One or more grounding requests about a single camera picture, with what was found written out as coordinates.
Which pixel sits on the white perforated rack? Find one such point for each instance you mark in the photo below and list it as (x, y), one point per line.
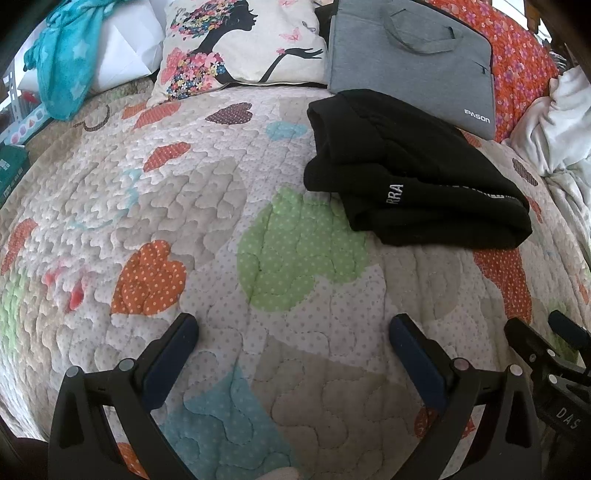
(11, 97)

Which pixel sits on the white pillow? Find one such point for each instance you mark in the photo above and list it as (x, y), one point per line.
(124, 50)

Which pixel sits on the black pants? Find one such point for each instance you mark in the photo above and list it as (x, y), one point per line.
(415, 161)

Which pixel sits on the white crumpled cloth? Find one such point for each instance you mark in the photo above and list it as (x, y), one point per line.
(563, 115)

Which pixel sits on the orange floral cloth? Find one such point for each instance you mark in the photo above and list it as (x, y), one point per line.
(517, 64)

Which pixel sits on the grey laptop bag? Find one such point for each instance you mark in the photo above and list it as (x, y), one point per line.
(406, 69)

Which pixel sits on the printed cream pillow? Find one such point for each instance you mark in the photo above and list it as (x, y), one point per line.
(258, 46)

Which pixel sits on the teal star-print cloth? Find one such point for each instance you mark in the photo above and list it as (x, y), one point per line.
(64, 69)

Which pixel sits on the green box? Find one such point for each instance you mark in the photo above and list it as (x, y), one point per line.
(11, 170)

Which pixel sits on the heart-patterned quilt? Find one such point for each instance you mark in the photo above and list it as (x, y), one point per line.
(300, 277)

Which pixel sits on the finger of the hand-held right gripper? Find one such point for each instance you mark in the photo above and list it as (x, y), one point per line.
(531, 344)
(570, 331)

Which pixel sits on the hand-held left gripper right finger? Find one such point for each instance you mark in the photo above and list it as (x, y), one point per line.
(415, 364)

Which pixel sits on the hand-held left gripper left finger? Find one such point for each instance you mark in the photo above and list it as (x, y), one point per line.
(171, 364)

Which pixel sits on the light blue printed box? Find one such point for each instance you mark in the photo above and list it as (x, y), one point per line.
(28, 127)

